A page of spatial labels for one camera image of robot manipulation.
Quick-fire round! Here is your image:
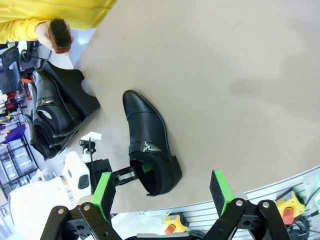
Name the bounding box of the person's right forearm yellow sleeve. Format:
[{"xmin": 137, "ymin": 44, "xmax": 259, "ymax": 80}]
[{"xmin": 0, "ymin": 18, "xmax": 47, "ymax": 45}]

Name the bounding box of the brown wooden shoe brush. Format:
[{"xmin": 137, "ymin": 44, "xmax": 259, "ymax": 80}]
[{"xmin": 48, "ymin": 18, "xmax": 74, "ymax": 56}]

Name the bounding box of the person in yellow hoodie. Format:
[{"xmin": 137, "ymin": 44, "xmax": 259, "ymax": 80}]
[{"xmin": 0, "ymin": 0, "xmax": 118, "ymax": 32}]

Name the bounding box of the black cable bundle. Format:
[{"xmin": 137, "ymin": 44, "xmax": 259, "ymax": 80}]
[{"xmin": 287, "ymin": 212, "xmax": 320, "ymax": 240}]

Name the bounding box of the wire storage rack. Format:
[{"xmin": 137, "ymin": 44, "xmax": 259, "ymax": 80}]
[{"xmin": 0, "ymin": 143, "xmax": 40, "ymax": 187}]

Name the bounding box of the black office chair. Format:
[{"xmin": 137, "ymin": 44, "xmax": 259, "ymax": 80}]
[{"xmin": 0, "ymin": 41, "xmax": 51, "ymax": 93}]

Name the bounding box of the yellow emergency stop button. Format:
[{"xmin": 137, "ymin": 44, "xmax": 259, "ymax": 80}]
[
  {"xmin": 275, "ymin": 188, "xmax": 306, "ymax": 225},
  {"xmin": 163, "ymin": 211, "xmax": 189, "ymax": 235}
]

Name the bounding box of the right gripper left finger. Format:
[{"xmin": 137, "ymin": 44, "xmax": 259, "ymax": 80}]
[{"xmin": 42, "ymin": 172, "xmax": 117, "ymax": 240}]

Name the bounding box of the purple cloth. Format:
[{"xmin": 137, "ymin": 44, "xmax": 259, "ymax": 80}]
[{"xmin": 0, "ymin": 123, "xmax": 27, "ymax": 146}]

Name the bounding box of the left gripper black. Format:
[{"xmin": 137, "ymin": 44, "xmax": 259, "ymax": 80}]
[{"xmin": 85, "ymin": 158, "xmax": 154, "ymax": 194}]

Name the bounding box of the black leather dress shoe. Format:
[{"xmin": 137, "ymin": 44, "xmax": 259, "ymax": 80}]
[
  {"xmin": 24, "ymin": 113, "xmax": 63, "ymax": 161},
  {"xmin": 26, "ymin": 81, "xmax": 77, "ymax": 149},
  {"xmin": 122, "ymin": 89, "xmax": 183, "ymax": 197},
  {"xmin": 31, "ymin": 69, "xmax": 84, "ymax": 138}
]

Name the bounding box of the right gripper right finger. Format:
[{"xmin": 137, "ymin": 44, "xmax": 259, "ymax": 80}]
[{"xmin": 203, "ymin": 169, "xmax": 292, "ymax": 240}]

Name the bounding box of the person's right hand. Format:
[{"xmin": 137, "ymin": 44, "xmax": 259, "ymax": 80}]
[{"xmin": 34, "ymin": 20, "xmax": 55, "ymax": 53}]

